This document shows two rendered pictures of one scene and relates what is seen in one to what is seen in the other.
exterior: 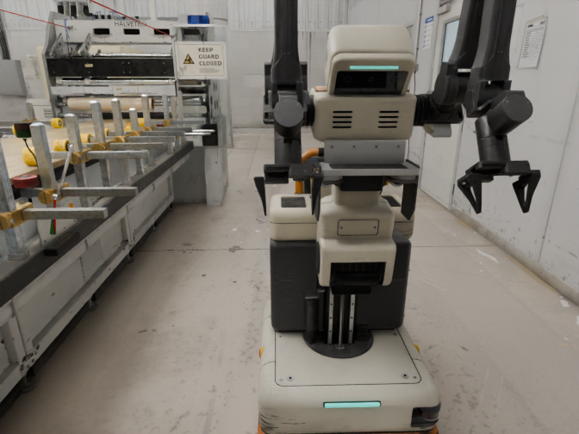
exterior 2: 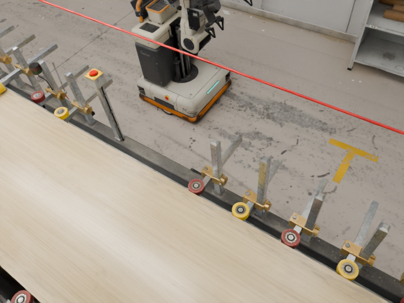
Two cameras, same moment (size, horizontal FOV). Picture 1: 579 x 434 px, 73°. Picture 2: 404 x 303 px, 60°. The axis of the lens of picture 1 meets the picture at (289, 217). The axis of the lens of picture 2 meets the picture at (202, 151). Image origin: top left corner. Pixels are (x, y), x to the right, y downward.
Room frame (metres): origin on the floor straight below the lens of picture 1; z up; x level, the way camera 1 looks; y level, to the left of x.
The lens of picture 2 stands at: (-0.45, 1.63, 2.35)
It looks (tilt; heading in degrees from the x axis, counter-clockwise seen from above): 52 degrees down; 313
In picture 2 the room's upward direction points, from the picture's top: 8 degrees counter-clockwise
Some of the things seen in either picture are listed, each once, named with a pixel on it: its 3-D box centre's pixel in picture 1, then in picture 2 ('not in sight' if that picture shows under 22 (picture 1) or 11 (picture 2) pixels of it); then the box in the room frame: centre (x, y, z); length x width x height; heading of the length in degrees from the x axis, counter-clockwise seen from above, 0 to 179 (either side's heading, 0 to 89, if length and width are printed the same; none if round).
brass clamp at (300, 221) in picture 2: not in sight; (304, 225); (-0.30, 0.84, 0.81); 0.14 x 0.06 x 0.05; 2
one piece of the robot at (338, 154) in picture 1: (364, 180); (202, 7); (1.05, -0.20, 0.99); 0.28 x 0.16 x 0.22; 92
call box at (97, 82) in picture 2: not in sight; (95, 79); (0.92, 0.88, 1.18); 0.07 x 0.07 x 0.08; 2
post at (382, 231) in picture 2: not in sight; (367, 251); (-0.57, 0.83, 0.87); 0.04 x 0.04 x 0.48; 2
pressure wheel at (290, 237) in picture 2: not in sight; (289, 241); (-0.29, 0.97, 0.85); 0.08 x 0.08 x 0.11
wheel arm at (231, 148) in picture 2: not in sight; (218, 165); (0.22, 0.79, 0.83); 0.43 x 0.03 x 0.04; 92
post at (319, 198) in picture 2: not in sight; (311, 222); (-0.32, 0.84, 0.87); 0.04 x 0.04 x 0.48; 2
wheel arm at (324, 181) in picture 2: not in sight; (306, 212); (-0.28, 0.77, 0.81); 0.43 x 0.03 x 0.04; 92
